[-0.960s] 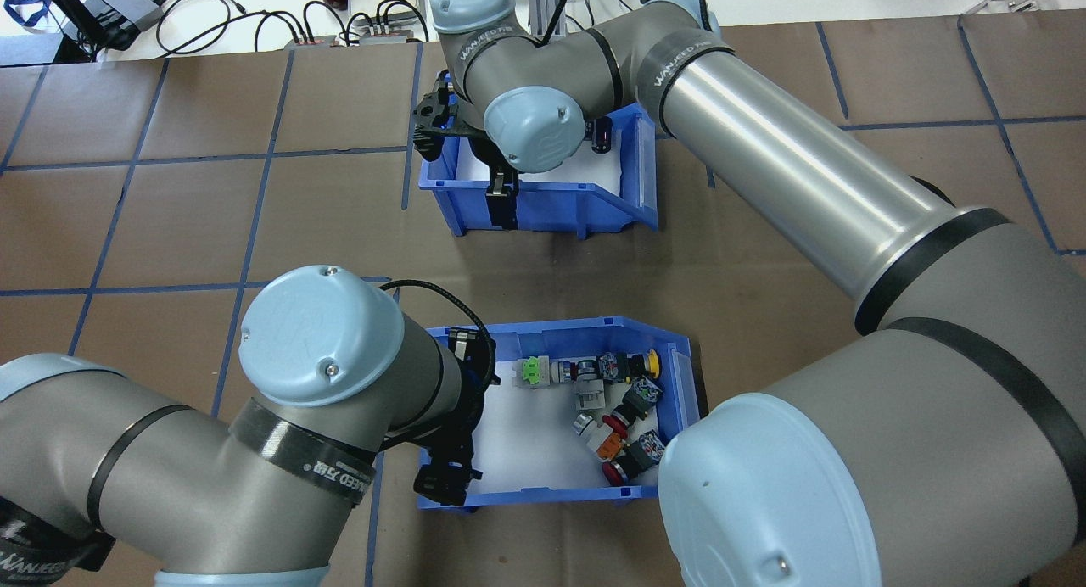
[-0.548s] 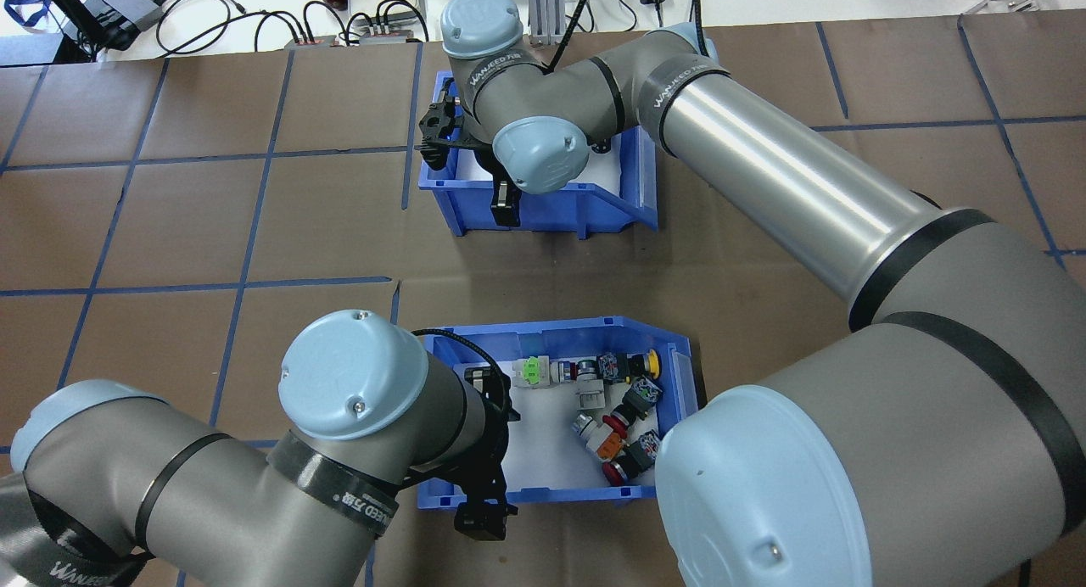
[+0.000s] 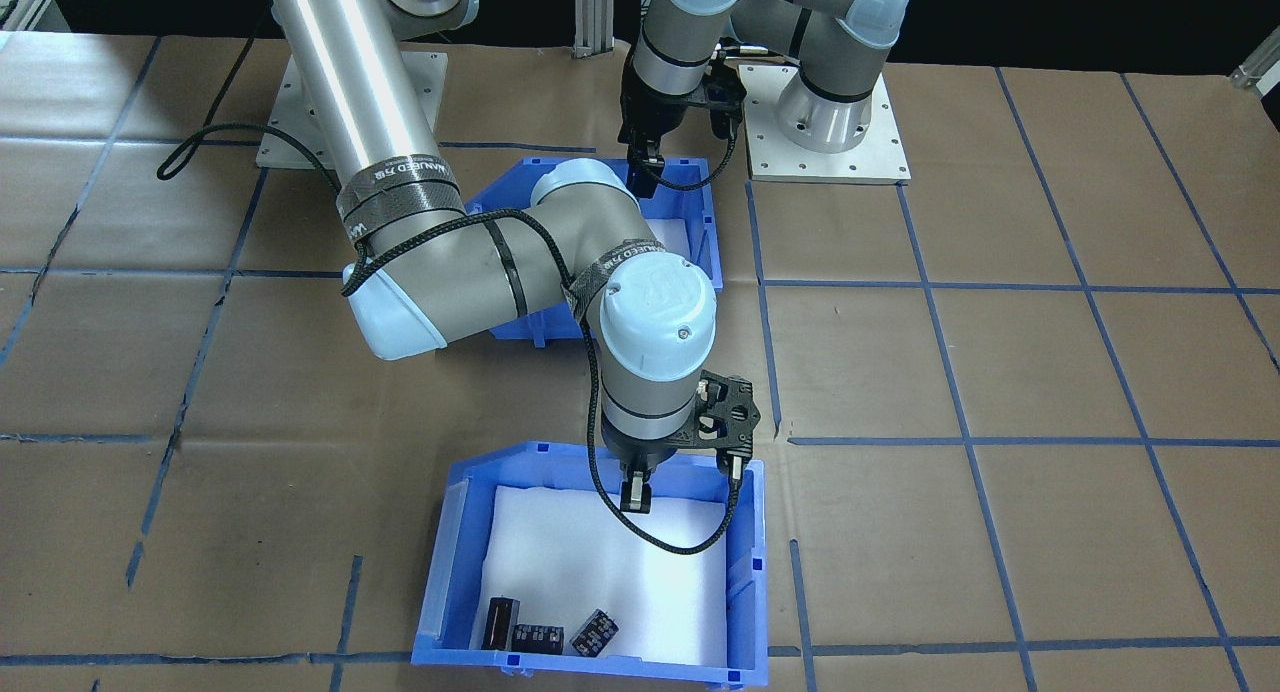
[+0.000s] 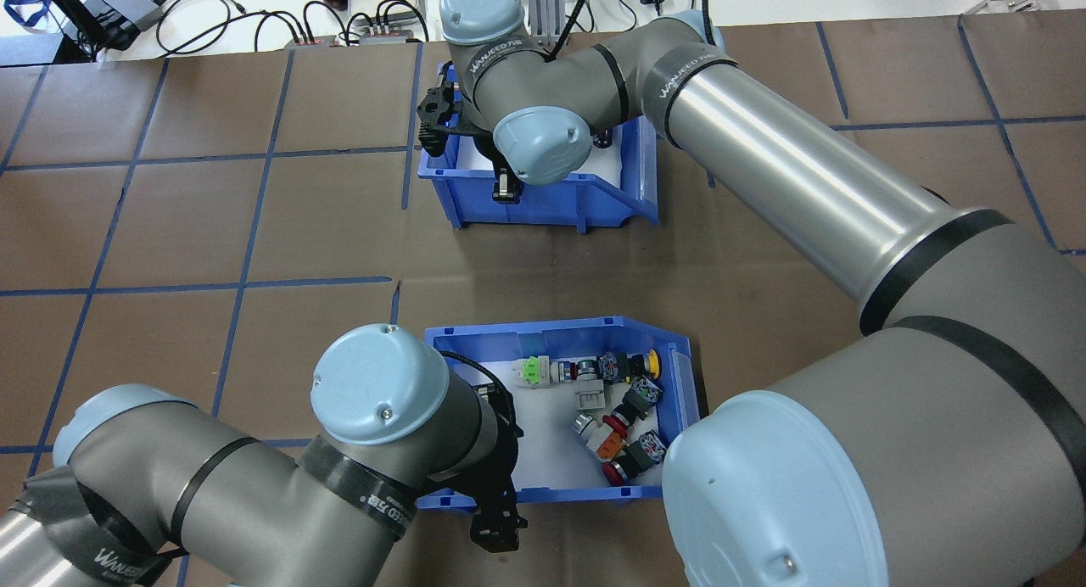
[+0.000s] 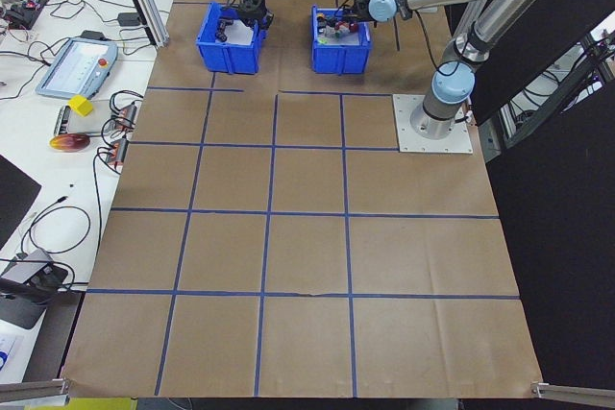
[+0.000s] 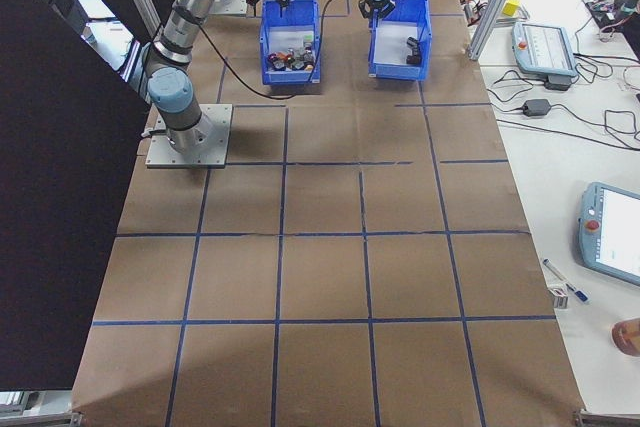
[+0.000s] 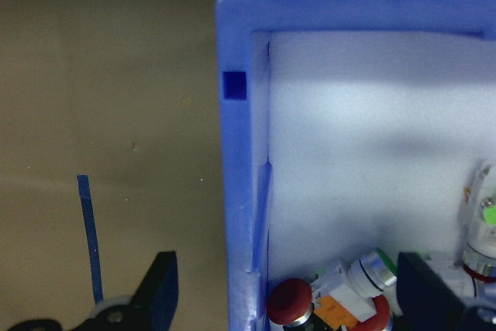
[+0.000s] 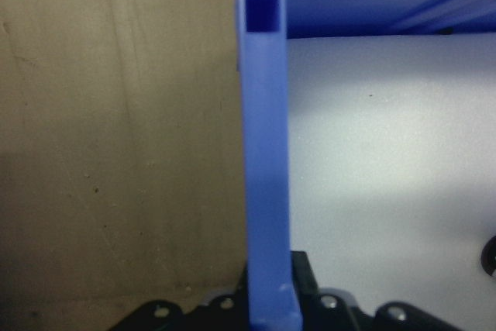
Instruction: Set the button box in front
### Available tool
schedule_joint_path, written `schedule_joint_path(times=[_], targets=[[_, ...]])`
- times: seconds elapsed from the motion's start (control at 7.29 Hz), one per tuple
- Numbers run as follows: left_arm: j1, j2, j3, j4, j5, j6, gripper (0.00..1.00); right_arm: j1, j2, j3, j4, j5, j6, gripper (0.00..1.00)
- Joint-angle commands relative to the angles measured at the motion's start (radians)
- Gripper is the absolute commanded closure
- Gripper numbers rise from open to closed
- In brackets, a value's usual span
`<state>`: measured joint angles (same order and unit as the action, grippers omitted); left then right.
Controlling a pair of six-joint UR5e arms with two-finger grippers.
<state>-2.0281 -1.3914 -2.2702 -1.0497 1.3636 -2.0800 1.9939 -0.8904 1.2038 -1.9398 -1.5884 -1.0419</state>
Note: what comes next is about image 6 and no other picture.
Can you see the aluminium profile post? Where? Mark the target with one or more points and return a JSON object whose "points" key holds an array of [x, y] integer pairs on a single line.
{"points": [[492, 7]]}

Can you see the brown round object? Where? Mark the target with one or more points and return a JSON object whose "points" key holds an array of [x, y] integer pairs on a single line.
{"points": [[627, 337]]}

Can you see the metal corner bracket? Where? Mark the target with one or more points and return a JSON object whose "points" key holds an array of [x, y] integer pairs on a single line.
{"points": [[605, 419], [45, 414]]}

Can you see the yellow cube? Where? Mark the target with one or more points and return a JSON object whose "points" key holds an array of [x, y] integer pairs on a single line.
{"points": [[511, 7]]}

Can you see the white blue marker pen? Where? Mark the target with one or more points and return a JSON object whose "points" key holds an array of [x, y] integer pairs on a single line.
{"points": [[560, 277]]}

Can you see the small black box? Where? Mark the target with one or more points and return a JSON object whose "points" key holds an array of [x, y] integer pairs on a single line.
{"points": [[558, 83]]}

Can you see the yellow black switch block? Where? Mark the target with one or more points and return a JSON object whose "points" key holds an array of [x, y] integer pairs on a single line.
{"points": [[310, 59]]}

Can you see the black frame cover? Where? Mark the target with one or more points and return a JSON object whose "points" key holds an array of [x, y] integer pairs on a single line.
{"points": [[50, 197]]}

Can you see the grey teach pendant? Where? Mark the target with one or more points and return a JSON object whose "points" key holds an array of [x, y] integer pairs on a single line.
{"points": [[542, 47], [615, 232]]}

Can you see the black power adapter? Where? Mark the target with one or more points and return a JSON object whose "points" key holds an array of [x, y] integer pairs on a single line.
{"points": [[536, 107]]}

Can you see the red mushroom push button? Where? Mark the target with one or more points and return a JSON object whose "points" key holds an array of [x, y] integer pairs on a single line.
{"points": [[288, 55]]}

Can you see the blue bin with buttons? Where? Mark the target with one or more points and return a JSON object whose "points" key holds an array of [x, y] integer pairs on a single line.
{"points": [[290, 77]]}

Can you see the blue bin with capacitors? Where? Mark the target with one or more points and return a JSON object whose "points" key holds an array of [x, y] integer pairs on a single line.
{"points": [[395, 72]]}

